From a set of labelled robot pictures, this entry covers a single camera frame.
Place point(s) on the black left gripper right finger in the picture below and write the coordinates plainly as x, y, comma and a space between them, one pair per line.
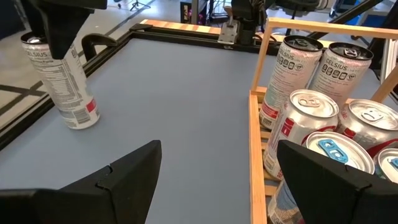
342, 199

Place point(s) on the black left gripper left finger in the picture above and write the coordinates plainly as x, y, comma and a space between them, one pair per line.
93, 199

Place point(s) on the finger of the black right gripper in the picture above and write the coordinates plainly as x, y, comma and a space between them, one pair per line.
32, 18
62, 31

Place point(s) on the blue silver Red Bull can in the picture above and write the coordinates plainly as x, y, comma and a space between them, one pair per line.
339, 152
388, 163

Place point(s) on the white Celsius drink can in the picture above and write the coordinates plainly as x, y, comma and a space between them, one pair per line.
292, 77
68, 93

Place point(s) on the silver Diet Coke can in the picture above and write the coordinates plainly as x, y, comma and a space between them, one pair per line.
303, 124
370, 124

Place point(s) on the red can sideways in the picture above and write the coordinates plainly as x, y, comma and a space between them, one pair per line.
342, 74

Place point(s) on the wooden slatted shelf tray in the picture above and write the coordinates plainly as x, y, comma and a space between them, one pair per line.
256, 155

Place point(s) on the black tripod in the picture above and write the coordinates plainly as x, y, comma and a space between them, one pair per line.
138, 4

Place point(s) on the blue table mat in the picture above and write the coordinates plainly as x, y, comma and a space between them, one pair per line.
171, 93

